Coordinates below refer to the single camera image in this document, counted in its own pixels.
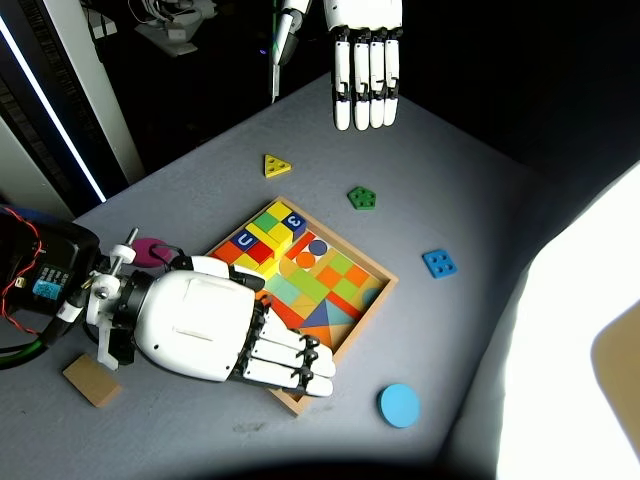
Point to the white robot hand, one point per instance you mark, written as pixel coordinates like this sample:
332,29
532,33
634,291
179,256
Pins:
367,60
200,320

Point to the magenta oval block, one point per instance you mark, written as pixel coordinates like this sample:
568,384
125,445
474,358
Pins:
144,252

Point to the small wooden rectangle piece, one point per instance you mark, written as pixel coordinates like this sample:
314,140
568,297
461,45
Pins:
92,380

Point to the square wooden block tray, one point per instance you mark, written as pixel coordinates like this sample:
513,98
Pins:
293,405

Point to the green pentagon peg block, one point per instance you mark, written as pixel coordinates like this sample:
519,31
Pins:
362,198

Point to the yellow triangle peg block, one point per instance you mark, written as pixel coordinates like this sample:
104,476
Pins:
275,166

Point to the blue square peg block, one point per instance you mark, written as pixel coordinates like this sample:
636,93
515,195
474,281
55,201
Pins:
440,263

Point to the blue round disc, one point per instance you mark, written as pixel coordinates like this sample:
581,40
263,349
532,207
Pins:
399,405

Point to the grey table cloth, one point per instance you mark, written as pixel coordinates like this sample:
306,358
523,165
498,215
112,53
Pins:
450,200

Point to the white flat device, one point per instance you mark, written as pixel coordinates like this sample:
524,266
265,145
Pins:
167,39

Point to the white light strip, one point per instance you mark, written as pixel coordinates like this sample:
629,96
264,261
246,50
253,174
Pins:
50,102

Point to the white pillar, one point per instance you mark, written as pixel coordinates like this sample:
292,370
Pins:
85,75

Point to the tan chair seat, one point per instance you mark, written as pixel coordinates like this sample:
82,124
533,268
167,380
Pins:
620,380

